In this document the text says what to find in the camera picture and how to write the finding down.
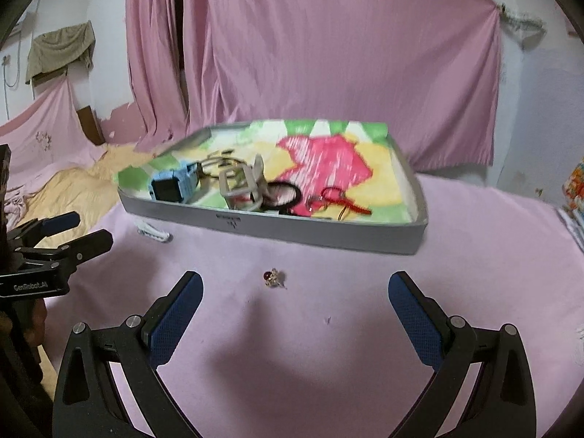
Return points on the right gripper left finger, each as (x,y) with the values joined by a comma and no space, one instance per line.
(87,402)

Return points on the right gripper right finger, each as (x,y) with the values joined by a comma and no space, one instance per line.
(501,403)

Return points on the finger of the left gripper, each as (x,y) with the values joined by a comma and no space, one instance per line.
(34,231)
(76,251)

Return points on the white hair clip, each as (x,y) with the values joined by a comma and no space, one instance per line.
(149,231)

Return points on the gold red stone earring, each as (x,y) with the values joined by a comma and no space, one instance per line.
(274,279)

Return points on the yellow bed blanket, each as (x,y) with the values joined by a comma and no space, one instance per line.
(90,192)

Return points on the pink bed sheet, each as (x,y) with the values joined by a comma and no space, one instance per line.
(44,139)

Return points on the brown wooden headboard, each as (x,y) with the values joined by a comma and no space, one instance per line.
(90,126)

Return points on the blue smart watch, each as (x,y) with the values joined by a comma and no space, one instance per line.
(178,185)

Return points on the olive green hanging cloth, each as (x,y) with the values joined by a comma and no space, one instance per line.
(58,49)

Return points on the pink table cloth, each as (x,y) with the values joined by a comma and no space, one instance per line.
(326,356)

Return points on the grey shallow tray box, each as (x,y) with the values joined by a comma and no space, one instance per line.
(274,220)

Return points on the colourful printed tray liner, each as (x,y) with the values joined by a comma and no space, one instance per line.
(347,171)

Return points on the pink satin curtain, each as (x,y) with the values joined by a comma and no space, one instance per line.
(428,69)

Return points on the wire wall hook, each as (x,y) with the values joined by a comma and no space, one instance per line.
(522,24)

